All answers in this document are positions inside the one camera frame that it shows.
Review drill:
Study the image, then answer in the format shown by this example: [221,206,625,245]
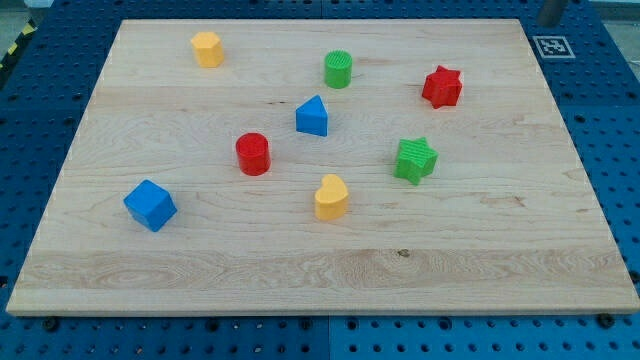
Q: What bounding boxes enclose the green cylinder block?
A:
[324,50,353,89]

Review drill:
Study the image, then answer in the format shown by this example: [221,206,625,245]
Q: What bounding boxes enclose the blue triangle block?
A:
[295,95,329,137]

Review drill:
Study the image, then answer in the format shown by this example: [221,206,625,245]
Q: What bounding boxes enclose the yellow heart block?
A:
[314,174,349,221]

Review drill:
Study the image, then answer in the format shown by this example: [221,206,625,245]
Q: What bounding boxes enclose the red cylinder block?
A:
[236,133,271,176]

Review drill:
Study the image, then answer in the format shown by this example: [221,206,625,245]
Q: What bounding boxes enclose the green star block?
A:
[393,137,439,186]

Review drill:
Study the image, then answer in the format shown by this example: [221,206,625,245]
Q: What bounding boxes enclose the red star block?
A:
[422,65,463,109]

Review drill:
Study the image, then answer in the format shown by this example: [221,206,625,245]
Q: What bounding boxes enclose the blue cube block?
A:
[124,179,177,232]

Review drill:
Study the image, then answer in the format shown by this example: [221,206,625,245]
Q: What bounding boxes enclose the yellow hexagon block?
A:
[191,32,224,68]

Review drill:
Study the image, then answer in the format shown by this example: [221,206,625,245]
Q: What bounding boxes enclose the wooden board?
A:
[7,19,639,317]

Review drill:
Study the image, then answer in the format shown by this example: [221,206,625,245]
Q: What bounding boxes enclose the white fiducial marker tag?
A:
[533,35,575,59]

